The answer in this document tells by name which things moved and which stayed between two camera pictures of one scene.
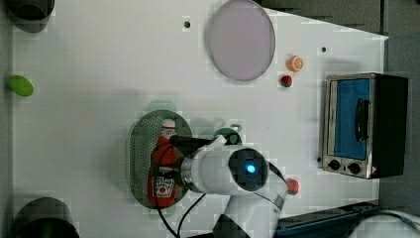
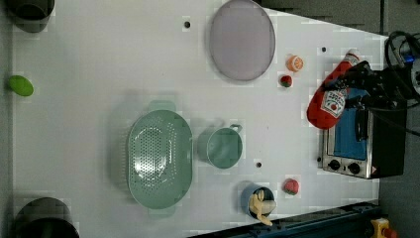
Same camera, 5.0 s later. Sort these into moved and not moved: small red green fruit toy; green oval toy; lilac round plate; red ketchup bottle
Moved: red ketchup bottle
Not moved: small red green fruit toy; green oval toy; lilac round plate
